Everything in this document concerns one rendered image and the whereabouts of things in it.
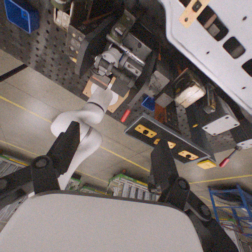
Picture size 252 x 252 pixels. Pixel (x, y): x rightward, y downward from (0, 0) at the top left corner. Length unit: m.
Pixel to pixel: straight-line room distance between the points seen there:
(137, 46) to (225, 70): 0.32
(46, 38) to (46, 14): 0.13
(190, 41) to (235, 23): 0.11
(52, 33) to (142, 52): 0.61
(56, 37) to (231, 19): 0.84
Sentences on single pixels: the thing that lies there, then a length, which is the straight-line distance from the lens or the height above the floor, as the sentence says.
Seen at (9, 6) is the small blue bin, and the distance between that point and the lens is 0.99.
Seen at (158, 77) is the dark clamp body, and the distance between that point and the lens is 0.43.
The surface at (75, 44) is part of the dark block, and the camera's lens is 0.41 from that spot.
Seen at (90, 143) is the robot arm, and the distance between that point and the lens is 0.54.
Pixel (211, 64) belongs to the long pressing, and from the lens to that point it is 0.53.
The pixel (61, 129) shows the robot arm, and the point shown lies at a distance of 0.54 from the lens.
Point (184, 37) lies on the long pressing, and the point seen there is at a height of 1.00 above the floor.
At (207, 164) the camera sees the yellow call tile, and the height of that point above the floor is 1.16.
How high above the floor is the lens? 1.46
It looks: 40 degrees down
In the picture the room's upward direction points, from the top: 166 degrees counter-clockwise
